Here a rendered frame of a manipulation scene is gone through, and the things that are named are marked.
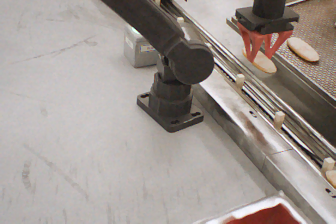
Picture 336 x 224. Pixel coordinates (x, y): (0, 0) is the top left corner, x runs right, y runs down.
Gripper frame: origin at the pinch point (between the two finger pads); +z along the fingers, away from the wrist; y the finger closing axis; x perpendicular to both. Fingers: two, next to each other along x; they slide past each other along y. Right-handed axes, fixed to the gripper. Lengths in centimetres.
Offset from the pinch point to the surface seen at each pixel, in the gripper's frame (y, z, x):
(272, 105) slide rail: 1.3, 8.7, -5.1
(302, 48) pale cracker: 14.2, 3.2, 4.5
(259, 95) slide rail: 1.0, 8.7, -1.0
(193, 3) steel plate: 12, 12, 49
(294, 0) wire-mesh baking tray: 26.3, 2.0, 24.2
